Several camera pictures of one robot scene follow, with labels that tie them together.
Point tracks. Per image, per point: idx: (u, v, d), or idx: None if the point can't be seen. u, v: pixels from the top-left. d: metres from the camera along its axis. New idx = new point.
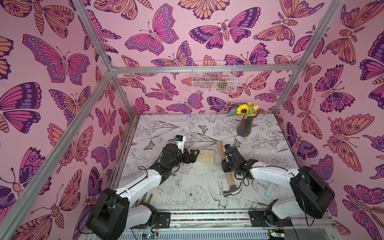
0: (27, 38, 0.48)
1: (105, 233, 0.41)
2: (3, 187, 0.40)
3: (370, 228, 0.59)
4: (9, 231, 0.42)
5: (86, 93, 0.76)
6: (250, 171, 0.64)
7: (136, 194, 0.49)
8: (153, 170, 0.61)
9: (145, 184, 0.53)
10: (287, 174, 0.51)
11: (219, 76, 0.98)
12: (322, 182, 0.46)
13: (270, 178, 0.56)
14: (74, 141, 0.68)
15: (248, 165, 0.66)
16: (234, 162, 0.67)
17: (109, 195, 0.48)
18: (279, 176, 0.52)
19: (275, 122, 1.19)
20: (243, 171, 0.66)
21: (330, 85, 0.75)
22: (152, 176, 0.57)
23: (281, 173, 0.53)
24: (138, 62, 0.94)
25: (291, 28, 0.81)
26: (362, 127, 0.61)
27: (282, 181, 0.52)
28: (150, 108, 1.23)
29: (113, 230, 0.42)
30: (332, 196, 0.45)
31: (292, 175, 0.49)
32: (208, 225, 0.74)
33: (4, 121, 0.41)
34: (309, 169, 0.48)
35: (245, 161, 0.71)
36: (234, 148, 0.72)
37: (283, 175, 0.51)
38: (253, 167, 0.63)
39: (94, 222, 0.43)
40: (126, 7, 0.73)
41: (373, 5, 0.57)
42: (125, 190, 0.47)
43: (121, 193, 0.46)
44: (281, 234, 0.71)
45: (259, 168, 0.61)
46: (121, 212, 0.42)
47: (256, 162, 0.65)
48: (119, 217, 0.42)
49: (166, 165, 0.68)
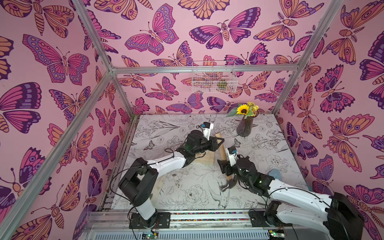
0: (27, 38, 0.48)
1: (133, 196, 0.46)
2: (3, 187, 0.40)
3: (370, 228, 0.59)
4: (10, 231, 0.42)
5: (86, 93, 0.76)
6: (268, 192, 0.58)
7: (164, 169, 0.54)
8: (179, 152, 0.65)
9: (172, 162, 0.57)
10: (319, 203, 0.46)
11: (219, 76, 0.98)
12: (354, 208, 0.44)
13: (293, 201, 0.52)
14: (74, 141, 0.68)
15: (264, 184, 0.59)
16: (248, 177, 0.63)
17: (142, 163, 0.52)
18: (307, 203, 0.48)
19: (275, 122, 1.19)
20: (258, 189, 0.60)
21: (330, 85, 0.75)
22: (178, 157, 0.61)
23: (310, 199, 0.48)
24: (138, 62, 0.94)
25: (291, 29, 0.81)
26: (362, 127, 0.61)
27: (311, 209, 0.48)
28: (150, 108, 1.23)
29: (142, 192, 0.46)
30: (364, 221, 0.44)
31: (325, 204, 0.45)
32: (208, 224, 0.74)
33: (4, 121, 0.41)
34: (342, 196, 0.45)
35: (259, 176, 0.66)
36: (249, 163, 0.61)
37: (313, 203, 0.47)
38: (272, 189, 0.56)
39: (126, 183, 0.48)
40: (126, 7, 0.73)
41: (373, 6, 0.57)
42: (154, 163, 0.52)
43: (151, 164, 0.50)
44: (281, 234, 0.71)
45: (279, 189, 0.55)
46: (150, 181, 0.47)
47: (274, 180, 0.59)
48: (149, 182, 0.46)
49: (191, 152, 0.70)
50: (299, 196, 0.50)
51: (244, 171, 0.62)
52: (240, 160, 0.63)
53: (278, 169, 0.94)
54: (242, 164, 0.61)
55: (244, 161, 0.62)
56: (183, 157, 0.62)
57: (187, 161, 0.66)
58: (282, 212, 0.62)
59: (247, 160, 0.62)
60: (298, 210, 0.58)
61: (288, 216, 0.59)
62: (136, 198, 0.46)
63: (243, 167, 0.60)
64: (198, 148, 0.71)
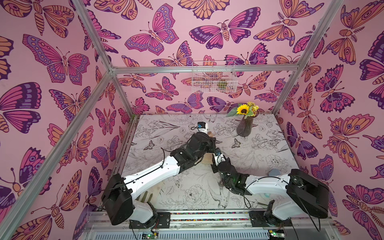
0: (27, 38, 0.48)
1: (111, 216, 0.43)
2: (2, 187, 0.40)
3: (370, 228, 0.59)
4: (9, 231, 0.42)
5: (86, 93, 0.76)
6: (247, 189, 0.62)
7: (145, 185, 0.47)
8: (173, 158, 0.54)
9: (159, 175, 0.49)
10: (281, 183, 0.50)
11: (219, 76, 0.98)
12: (313, 180, 0.47)
13: (267, 190, 0.55)
14: (74, 141, 0.68)
15: (242, 183, 0.63)
16: (230, 180, 0.67)
17: (119, 180, 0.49)
18: (274, 187, 0.52)
19: (275, 122, 1.19)
20: (239, 189, 0.64)
21: (330, 85, 0.75)
22: (168, 167, 0.51)
23: (274, 182, 0.52)
24: (138, 62, 0.94)
25: (291, 28, 0.81)
26: (362, 127, 0.61)
27: (281, 191, 0.50)
28: (150, 108, 1.23)
29: (118, 214, 0.43)
30: (327, 190, 0.46)
31: (285, 182, 0.49)
32: (208, 225, 0.74)
33: (4, 121, 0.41)
34: (298, 171, 0.49)
35: (239, 177, 0.70)
36: (229, 166, 0.63)
37: (277, 185, 0.51)
38: (247, 184, 0.61)
39: (106, 199, 0.46)
40: (126, 7, 0.73)
41: (373, 5, 0.57)
42: (133, 181, 0.45)
43: (128, 184, 0.44)
44: (281, 234, 0.71)
45: (253, 183, 0.59)
46: (122, 205, 0.41)
47: (249, 176, 0.64)
48: (122, 205, 0.41)
49: (190, 154, 0.59)
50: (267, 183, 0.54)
51: (226, 174, 0.64)
52: (221, 164, 0.65)
53: (278, 169, 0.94)
54: (223, 168, 0.63)
55: (224, 164, 0.65)
56: (176, 166, 0.52)
57: (184, 166, 0.56)
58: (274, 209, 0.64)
59: (226, 163, 0.65)
60: (284, 201, 0.59)
61: (279, 210, 0.60)
62: (113, 220, 0.43)
63: (224, 171, 0.63)
64: (200, 151, 0.61)
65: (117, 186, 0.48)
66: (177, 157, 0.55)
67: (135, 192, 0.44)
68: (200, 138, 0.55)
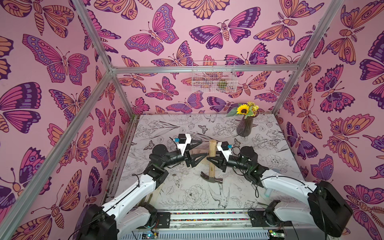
0: (27, 37, 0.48)
1: None
2: (2, 187, 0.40)
3: (370, 228, 0.59)
4: (10, 231, 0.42)
5: (86, 93, 0.76)
6: (261, 180, 0.61)
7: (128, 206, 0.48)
8: (147, 175, 0.57)
9: (137, 194, 0.50)
10: (303, 188, 0.48)
11: (219, 76, 0.98)
12: (340, 199, 0.44)
13: (281, 188, 0.54)
14: (74, 141, 0.68)
15: (258, 173, 0.63)
16: (249, 165, 0.67)
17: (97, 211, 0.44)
18: (293, 189, 0.50)
19: (275, 122, 1.19)
20: (252, 177, 0.63)
21: (330, 85, 0.75)
22: (145, 185, 0.54)
23: (296, 185, 0.50)
24: (138, 62, 0.94)
25: (291, 28, 0.81)
26: (362, 127, 0.61)
27: (298, 195, 0.49)
28: (150, 108, 1.23)
29: None
30: (350, 212, 0.43)
31: (309, 190, 0.47)
32: (208, 225, 0.74)
33: (4, 121, 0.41)
34: (327, 184, 0.46)
35: (256, 167, 0.69)
36: (252, 152, 0.62)
37: (298, 189, 0.49)
38: (263, 176, 0.60)
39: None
40: (126, 7, 0.73)
41: (373, 5, 0.57)
42: (113, 206, 0.45)
43: (109, 210, 0.43)
44: (281, 234, 0.71)
45: (270, 178, 0.58)
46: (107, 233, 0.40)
47: (267, 170, 0.62)
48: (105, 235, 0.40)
49: (161, 169, 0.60)
50: (288, 184, 0.52)
51: (246, 159, 0.63)
52: (245, 148, 0.63)
53: (278, 169, 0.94)
54: (247, 153, 0.62)
55: (248, 150, 0.63)
56: (151, 182, 0.56)
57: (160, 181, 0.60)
58: (278, 208, 0.64)
59: (251, 150, 0.63)
60: (292, 206, 0.59)
61: (284, 212, 0.60)
62: None
63: (246, 155, 0.61)
64: (167, 162, 0.63)
65: (95, 218, 0.45)
66: (150, 174, 0.58)
67: (118, 216, 0.44)
68: (161, 154, 0.56)
